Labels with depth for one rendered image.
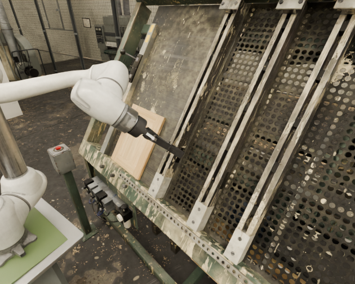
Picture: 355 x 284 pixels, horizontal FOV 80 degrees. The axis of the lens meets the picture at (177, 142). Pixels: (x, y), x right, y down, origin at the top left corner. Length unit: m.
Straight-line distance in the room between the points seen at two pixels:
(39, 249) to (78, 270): 0.82
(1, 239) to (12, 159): 0.35
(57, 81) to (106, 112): 0.25
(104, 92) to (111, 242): 1.66
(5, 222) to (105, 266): 1.04
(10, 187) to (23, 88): 0.60
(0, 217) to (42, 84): 0.63
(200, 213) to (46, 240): 0.81
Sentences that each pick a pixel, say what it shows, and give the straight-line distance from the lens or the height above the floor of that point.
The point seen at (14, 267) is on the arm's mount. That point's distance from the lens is 1.34.
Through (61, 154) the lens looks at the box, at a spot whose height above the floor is 0.91.
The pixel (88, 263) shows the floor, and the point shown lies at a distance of 2.12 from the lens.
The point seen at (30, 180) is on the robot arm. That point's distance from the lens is 1.32.
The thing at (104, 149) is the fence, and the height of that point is 0.93.
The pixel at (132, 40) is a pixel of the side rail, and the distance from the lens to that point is 1.79.
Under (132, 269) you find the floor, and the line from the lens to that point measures 2.01.
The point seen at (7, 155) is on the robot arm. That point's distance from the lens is 1.24.
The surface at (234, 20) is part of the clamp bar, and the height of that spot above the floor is 1.72.
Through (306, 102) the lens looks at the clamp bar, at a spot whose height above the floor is 1.46.
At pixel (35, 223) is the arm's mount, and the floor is 0.77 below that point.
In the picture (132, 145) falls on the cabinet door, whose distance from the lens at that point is 1.39.
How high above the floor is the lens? 1.76
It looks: 32 degrees down
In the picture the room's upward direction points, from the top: straight up
